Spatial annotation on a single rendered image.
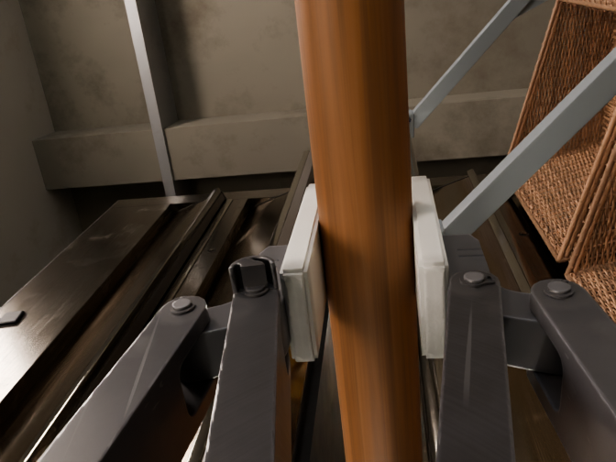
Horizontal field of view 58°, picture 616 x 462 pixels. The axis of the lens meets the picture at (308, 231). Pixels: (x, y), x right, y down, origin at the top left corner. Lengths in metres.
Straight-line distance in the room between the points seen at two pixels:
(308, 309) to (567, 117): 0.42
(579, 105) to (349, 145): 0.40
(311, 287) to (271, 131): 2.96
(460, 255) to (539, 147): 0.39
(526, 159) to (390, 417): 0.38
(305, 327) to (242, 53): 3.21
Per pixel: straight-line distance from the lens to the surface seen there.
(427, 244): 0.16
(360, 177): 0.16
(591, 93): 0.55
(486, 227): 1.41
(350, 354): 0.19
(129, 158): 3.40
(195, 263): 1.43
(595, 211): 1.17
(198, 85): 3.43
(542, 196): 1.53
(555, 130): 0.55
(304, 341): 0.16
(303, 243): 0.16
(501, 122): 3.12
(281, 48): 3.30
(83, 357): 1.19
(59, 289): 1.49
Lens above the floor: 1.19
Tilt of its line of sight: 8 degrees up
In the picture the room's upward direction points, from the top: 93 degrees counter-clockwise
